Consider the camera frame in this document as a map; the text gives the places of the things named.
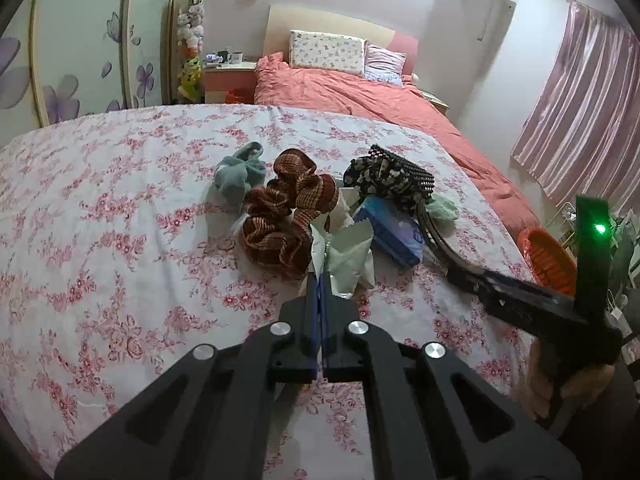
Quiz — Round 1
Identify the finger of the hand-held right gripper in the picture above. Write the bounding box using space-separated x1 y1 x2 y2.
418 204 501 289
416 214 488 306

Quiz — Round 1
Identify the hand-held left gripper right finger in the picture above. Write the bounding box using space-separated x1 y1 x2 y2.
323 274 585 480

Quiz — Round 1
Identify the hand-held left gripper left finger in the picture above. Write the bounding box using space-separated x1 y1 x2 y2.
54 272 325 480

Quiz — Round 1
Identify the light green sock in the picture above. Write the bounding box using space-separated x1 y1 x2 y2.
427 195 459 226

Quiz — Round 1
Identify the orange plastic basket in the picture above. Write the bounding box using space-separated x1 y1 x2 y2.
517 227 579 296

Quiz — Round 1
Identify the black floral cloth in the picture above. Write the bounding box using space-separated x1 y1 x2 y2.
344 144 435 217

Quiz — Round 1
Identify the person's right hand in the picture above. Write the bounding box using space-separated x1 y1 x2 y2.
529 346 616 419

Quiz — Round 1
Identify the blue plastic packet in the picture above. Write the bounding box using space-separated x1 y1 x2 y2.
351 195 426 267

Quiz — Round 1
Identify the brown striped cloth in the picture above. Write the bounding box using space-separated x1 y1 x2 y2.
239 148 342 280

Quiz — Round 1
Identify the wooden nightstand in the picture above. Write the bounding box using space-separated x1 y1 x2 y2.
417 87 450 116

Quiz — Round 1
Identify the red duvet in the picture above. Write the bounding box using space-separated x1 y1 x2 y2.
254 52 542 241

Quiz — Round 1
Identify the grey-blue sock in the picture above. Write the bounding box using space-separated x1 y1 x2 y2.
214 142 269 207

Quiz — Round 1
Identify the pink striped curtain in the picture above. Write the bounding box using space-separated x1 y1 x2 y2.
511 0 640 221

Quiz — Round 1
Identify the purple striped pillow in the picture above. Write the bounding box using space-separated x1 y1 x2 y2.
364 44 407 85

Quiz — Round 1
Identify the pink floral tablecloth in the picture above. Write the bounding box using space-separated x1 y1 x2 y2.
0 104 538 480

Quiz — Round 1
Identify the white floral pillow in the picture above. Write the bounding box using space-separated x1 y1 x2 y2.
289 30 368 77

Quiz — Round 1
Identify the pink nightstand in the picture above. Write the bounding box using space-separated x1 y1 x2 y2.
204 60 258 105

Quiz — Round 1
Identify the cream and pink headboard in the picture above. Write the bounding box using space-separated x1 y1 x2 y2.
262 4 420 77

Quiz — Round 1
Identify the wardrobe with purple flowers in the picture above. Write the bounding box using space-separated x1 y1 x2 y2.
0 0 181 141

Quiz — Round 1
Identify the white wire rack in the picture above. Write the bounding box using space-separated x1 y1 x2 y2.
555 202 581 247

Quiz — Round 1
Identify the string of plush toys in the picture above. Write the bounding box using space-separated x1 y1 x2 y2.
175 0 207 103

